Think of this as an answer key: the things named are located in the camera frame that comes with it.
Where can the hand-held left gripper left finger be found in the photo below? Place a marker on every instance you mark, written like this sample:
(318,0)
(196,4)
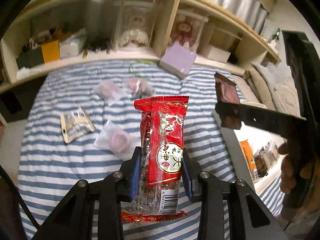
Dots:
(133,180)

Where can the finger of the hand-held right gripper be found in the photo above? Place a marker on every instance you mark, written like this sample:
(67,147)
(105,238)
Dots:
(270,121)

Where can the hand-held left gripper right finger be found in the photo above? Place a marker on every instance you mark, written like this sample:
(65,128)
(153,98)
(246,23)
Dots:
(188,182)

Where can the white shallow box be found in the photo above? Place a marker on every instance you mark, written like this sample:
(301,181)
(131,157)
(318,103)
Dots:
(260,136)

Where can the clear round mooncake packet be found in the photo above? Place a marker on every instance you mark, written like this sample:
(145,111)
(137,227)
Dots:
(272,155)

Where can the orange snack packet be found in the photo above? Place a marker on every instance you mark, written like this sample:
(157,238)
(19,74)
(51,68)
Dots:
(246,152)

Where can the clear dark snack packet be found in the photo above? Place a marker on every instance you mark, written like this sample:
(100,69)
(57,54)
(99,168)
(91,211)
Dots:
(261,165)

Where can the brown snack packet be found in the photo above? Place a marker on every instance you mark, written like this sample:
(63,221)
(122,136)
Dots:
(226,90)

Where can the red snack packet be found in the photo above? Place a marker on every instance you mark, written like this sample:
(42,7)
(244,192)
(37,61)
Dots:
(165,130)

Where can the white printed snack packet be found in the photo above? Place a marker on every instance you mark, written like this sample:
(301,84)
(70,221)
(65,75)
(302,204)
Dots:
(76,125)

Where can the person's right hand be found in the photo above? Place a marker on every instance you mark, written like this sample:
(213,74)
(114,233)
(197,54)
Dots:
(287,175)

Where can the beige fluffy blanket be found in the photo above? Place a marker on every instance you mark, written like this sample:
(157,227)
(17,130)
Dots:
(287,95)

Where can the tan fleece blanket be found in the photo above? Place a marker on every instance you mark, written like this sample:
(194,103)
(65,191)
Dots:
(260,85)

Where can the clear pink pastry packet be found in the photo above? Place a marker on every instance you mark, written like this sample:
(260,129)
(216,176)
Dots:
(108,92)
(115,140)

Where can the grey blue blanket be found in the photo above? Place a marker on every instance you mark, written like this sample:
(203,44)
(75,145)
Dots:
(270,67)

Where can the green glass bottle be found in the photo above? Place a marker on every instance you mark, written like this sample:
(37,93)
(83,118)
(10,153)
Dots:
(277,35)

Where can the blue striped blanket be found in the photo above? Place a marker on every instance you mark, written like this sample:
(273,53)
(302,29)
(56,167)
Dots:
(62,170)

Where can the clear purple pastry packet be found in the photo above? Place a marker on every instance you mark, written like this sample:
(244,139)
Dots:
(140,87)

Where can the lavender box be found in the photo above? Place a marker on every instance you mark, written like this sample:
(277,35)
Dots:
(177,57)

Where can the red doll in clear case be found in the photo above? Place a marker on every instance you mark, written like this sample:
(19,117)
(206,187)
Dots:
(185,28)

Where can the long wooden shelf unit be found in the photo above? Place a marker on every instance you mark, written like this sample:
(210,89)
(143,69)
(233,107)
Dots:
(173,22)

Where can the pale green tissue box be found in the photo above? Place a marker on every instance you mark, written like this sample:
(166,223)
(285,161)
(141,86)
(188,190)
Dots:
(71,48)

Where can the white doll in clear case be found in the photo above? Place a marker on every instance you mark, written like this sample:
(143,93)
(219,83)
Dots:
(135,30)

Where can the orange box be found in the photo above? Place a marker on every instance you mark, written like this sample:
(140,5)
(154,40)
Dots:
(50,51)

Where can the dark green box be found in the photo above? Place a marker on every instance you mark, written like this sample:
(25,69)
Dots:
(30,58)

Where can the small wooden frame organizer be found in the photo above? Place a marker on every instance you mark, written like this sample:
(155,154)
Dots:
(218,53)

